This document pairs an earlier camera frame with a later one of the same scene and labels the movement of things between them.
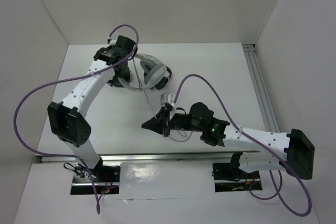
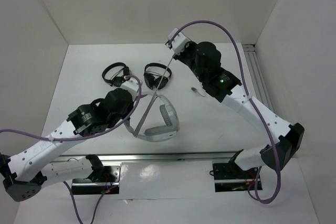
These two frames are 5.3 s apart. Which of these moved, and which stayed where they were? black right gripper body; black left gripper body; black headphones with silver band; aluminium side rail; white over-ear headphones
Moved: black right gripper body; black left gripper body; white over-ear headphones
Stayed: black headphones with silver band; aluminium side rail
